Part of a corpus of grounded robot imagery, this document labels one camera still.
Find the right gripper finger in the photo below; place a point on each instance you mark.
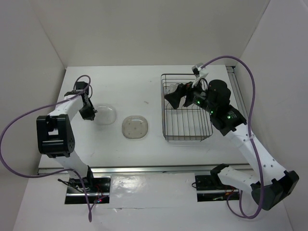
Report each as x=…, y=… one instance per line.
x=181, y=91
x=189, y=100

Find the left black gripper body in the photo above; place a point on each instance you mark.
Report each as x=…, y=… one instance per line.
x=89, y=105

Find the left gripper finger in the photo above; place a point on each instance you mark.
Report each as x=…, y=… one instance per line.
x=87, y=114
x=93, y=112

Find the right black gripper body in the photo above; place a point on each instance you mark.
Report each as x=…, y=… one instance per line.
x=200, y=100

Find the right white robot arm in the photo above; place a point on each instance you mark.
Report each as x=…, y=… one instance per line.
x=272, y=182

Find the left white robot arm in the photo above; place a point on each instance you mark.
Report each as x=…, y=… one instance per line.
x=56, y=139

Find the smoky glass plate near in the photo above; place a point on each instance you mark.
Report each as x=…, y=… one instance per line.
x=134, y=127

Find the grey wire dish rack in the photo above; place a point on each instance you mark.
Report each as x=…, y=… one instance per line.
x=185, y=123

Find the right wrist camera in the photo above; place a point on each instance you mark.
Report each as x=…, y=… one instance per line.
x=199, y=71

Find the aluminium rail front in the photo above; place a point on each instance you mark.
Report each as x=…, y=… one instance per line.
x=151, y=169

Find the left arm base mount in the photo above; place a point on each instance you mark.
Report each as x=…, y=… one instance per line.
x=99, y=193

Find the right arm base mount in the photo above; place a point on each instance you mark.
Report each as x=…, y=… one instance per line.
x=210, y=189

